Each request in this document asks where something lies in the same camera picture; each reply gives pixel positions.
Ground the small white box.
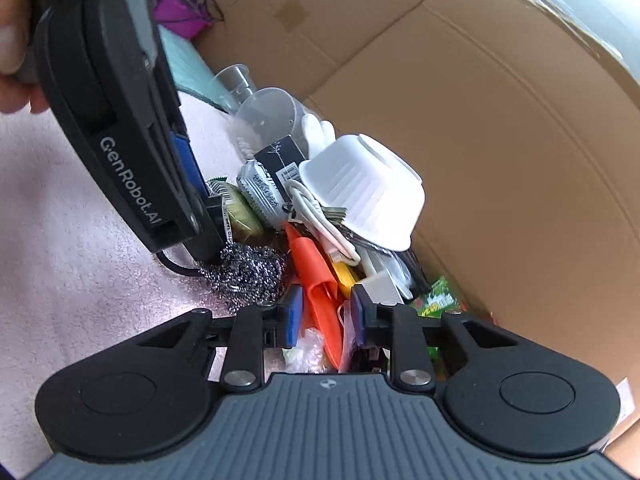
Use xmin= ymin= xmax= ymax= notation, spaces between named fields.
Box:
xmin=360 ymin=250 xmax=413 ymax=306

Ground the purple plastic basket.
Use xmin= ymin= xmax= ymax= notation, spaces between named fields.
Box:
xmin=152 ymin=0 xmax=211 ymax=40

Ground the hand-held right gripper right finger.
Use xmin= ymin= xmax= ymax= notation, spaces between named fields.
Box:
xmin=350 ymin=284 xmax=521 ymax=393

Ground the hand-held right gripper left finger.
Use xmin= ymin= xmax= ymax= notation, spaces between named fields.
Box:
xmin=135 ymin=282 xmax=306 ymax=393

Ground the white cable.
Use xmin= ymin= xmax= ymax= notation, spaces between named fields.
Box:
xmin=287 ymin=180 xmax=362 ymax=267

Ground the clear plastic bag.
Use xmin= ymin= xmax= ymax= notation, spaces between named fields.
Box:
xmin=282 ymin=327 xmax=331 ymax=373

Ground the large cardboard box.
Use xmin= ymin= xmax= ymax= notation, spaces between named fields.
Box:
xmin=192 ymin=0 xmax=640 ymax=461

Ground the orange plastic scoop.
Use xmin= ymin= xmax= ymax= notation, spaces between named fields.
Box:
xmin=285 ymin=221 xmax=346 ymax=376

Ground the silver grey packet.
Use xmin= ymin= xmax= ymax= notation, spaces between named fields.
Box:
xmin=236 ymin=160 xmax=296 ymax=228

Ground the person's left hand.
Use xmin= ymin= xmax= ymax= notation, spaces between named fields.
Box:
xmin=0 ymin=0 xmax=51 ymax=116

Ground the yellow plastic piece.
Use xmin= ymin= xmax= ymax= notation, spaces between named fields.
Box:
xmin=327 ymin=255 xmax=358 ymax=301

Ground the pink fluffy mat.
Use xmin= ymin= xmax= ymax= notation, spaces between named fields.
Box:
xmin=0 ymin=95 xmax=301 ymax=480

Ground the white plastic bowl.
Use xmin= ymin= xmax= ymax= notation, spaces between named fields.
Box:
xmin=298 ymin=133 xmax=426 ymax=252

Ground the plain white glove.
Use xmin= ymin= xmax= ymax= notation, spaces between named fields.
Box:
xmin=300 ymin=112 xmax=337 ymax=156

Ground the green snack packet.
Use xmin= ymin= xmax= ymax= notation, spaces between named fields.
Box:
xmin=407 ymin=275 xmax=463 ymax=318

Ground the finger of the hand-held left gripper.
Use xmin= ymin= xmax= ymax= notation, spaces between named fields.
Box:
xmin=169 ymin=131 xmax=208 ymax=201

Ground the small black box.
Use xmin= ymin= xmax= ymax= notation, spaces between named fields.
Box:
xmin=254 ymin=135 xmax=308 ymax=181

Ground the green cloth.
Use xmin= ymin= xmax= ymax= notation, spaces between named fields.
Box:
xmin=160 ymin=25 xmax=231 ymax=111

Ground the small clear plastic cup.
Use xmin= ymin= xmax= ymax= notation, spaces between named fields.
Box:
xmin=212 ymin=63 xmax=258 ymax=111

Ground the steel wool scourer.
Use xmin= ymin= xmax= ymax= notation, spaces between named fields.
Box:
xmin=197 ymin=241 xmax=288 ymax=313

